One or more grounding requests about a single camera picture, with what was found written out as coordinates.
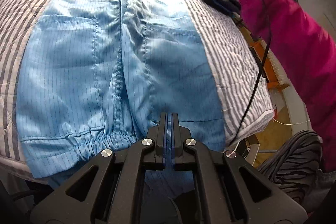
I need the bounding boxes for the grey striped bed sheet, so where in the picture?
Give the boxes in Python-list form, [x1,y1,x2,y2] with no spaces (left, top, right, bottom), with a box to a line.
[0,0,276,169]

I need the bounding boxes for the light blue work coat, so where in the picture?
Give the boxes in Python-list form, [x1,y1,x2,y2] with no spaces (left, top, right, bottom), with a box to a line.
[16,0,226,198]

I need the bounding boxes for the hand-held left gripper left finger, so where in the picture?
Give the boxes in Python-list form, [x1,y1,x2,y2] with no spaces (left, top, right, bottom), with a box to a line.
[30,112,168,224]

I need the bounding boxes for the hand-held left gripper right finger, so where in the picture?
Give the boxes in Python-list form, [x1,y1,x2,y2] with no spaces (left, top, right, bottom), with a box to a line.
[171,112,307,224]

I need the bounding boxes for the long black cable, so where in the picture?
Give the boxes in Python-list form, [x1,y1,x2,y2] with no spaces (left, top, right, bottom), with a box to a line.
[228,0,273,146]

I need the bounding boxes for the person's striped grey trousers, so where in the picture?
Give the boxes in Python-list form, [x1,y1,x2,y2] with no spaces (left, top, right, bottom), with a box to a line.
[256,130,323,205]

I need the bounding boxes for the person's right forearm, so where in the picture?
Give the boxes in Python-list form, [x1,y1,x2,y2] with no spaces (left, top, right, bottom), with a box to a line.
[239,0,336,172]

